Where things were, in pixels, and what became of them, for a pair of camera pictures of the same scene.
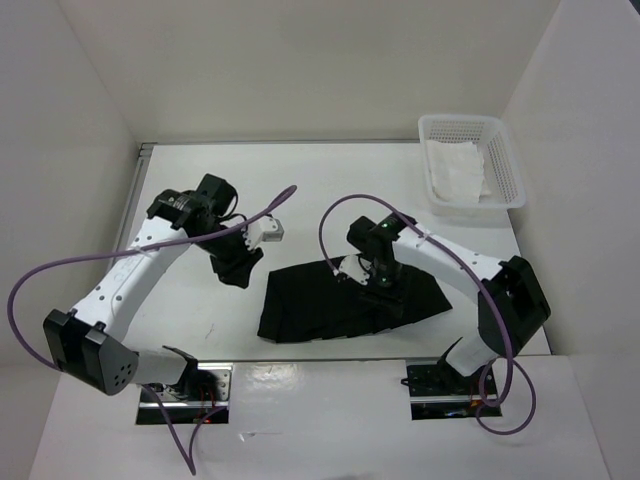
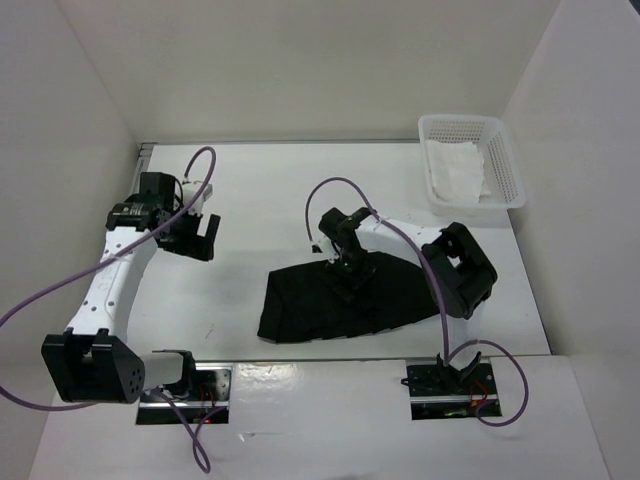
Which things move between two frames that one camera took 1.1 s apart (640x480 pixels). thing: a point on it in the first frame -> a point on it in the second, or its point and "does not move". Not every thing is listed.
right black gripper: (372, 294) -> (334, 273)
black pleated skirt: (311, 301) does not move
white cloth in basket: (457, 170) does not move
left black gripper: (237, 271) -> (196, 246)
